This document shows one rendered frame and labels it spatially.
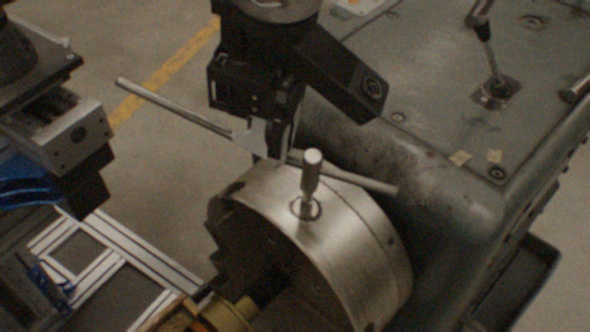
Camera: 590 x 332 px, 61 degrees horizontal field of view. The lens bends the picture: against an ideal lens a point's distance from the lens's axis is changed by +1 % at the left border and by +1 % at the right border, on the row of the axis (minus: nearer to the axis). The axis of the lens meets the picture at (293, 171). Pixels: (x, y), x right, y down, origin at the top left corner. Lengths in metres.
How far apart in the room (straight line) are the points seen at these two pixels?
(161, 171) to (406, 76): 1.72
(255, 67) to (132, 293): 1.42
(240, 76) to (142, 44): 2.70
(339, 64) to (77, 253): 1.61
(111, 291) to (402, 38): 1.32
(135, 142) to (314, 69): 2.14
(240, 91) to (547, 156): 0.45
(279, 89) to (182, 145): 2.03
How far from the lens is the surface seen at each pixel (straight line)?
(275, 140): 0.47
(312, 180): 0.56
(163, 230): 2.16
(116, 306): 1.79
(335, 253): 0.62
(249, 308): 0.70
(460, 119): 0.75
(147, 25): 3.30
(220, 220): 0.67
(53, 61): 1.07
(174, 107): 0.57
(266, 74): 0.45
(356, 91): 0.44
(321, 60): 0.43
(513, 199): 0.68
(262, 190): 0.66
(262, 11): 0.39
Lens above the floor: 1.75
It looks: 50 degrees down
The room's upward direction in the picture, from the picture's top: straight up
